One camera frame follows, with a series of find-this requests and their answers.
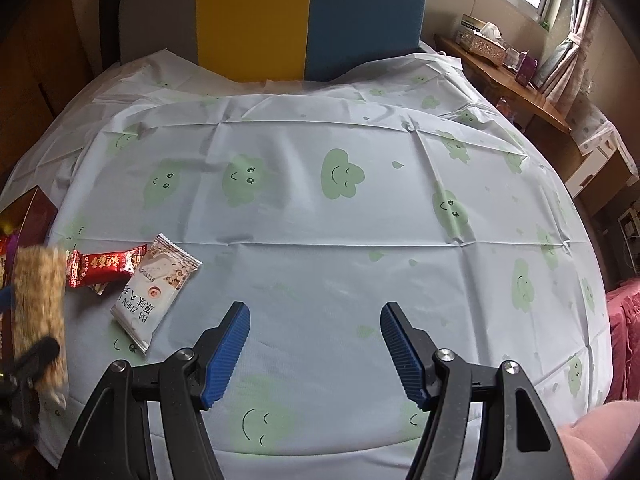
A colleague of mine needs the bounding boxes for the puffed rice bar pack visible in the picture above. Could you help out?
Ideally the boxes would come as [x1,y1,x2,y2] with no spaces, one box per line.
[12,245,68,410]

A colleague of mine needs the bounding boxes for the red wedding candy pack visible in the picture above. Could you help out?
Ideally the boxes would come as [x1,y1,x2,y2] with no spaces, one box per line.
[66,244,148,294]

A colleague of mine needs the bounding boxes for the white ba zhen snack pack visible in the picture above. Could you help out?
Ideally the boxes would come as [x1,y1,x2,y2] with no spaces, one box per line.
[111,233,202,354]

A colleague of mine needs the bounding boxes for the pink gloved right hand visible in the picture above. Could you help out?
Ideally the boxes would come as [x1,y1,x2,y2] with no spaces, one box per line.
[558,401,640,480]

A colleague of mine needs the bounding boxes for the red gold gift box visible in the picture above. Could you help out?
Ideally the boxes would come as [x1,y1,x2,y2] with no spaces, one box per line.
[1,186,58,285]

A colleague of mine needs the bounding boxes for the white cardboard box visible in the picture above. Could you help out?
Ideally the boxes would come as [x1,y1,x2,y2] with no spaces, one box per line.
[565,92,639,216]

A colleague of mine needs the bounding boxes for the white green patterned tablecloth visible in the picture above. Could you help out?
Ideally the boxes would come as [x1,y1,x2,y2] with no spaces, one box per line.
[1,51,613,479]

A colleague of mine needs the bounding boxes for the wooden side desk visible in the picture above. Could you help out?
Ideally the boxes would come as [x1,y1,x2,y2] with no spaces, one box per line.
[434,35,570,134]

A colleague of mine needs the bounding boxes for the pink curtain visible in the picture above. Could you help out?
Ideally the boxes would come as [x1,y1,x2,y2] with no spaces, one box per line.
[534,0,603,117]

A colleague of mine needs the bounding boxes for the purple cup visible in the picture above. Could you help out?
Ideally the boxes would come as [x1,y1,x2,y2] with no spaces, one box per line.
[515,51,538,87]

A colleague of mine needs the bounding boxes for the grey yellow blue sofa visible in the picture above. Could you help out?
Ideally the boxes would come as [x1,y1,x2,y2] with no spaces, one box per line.
[118,0,425,82]

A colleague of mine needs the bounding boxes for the tissue box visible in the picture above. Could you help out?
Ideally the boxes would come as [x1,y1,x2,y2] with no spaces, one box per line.
[454,14,506,66]

